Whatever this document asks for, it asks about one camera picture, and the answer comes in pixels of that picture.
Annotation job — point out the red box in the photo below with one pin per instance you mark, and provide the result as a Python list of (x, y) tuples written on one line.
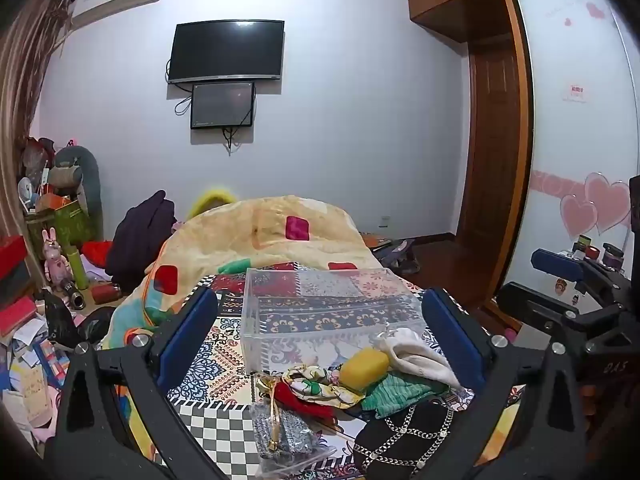
[(12, 255)]

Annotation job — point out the green cloth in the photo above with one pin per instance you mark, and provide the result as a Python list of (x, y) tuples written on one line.
[(402, 392)]

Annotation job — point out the red knitted cloth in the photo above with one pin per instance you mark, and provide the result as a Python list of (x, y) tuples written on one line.
[(302, 401)]

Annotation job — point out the grey plush toy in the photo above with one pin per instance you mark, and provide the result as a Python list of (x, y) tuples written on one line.
[(75, 175)]

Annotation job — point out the yellow fuzzy cushion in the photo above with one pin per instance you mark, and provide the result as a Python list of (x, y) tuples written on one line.
[(207, 202)]

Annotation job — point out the purple slippers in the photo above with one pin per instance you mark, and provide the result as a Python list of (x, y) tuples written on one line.
[(397, 255)]

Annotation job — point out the wall television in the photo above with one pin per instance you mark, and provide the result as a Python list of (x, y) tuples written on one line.
[(226, 51)]

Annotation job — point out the dark jar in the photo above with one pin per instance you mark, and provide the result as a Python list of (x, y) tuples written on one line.
[(612, 256)]

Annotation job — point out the patterned blanket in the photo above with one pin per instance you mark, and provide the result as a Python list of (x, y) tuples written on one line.
[(225, 360)]

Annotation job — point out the green cardboard box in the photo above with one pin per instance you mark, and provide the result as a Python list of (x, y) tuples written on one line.
[(72, 222)]

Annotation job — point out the yellow patchwork quilt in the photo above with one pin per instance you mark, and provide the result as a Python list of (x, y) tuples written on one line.
[(270, 235)]

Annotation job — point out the floral scarf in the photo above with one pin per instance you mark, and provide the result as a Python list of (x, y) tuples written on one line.
[(320, 386)]

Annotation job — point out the wall socket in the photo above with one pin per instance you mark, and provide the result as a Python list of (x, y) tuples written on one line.
[(385, 220)]

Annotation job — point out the black plastic bag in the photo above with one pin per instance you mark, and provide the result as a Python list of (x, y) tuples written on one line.
[(70, 320)]

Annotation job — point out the wooden wardrobe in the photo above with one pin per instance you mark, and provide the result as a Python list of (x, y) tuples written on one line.
[(475, 125)]

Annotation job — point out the small wall monitor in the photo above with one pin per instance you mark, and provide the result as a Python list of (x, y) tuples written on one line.
[(222, 105)]

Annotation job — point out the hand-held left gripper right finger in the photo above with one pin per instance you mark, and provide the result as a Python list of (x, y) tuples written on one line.
[(450, 332)]

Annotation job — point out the sliding door with pink hearts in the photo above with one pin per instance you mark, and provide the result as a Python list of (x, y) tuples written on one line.
[(575, 135)]

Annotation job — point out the clear bag with grey pouch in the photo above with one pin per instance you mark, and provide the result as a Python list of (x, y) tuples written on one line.
[(285, 435)]

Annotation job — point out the striped curtain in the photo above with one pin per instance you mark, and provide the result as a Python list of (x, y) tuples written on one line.
[(27, 65)]

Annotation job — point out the white cloth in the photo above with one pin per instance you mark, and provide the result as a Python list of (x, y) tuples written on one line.
[(420, 360)]

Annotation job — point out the yellow sponge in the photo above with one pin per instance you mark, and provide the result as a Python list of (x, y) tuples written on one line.
[(363, 367)]

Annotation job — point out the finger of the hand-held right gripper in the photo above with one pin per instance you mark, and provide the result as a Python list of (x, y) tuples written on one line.
[(540, 307), (555, 264)]

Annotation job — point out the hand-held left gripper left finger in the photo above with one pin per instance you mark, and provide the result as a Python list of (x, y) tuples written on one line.
[(187, 335)]

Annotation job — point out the clear plastic box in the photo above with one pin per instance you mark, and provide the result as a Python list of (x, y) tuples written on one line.
[(330, 310)]

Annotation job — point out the pile of papers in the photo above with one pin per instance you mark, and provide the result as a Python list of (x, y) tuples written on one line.
[(25, 375)]

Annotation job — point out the pink rabbit figure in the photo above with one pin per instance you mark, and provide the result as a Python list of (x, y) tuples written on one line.
[(54, 262)]

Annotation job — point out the dark jacket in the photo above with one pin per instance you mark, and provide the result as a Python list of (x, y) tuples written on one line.
[(137, 237)]

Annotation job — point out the red cylinder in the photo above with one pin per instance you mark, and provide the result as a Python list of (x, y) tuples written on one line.
[(104, 292)]

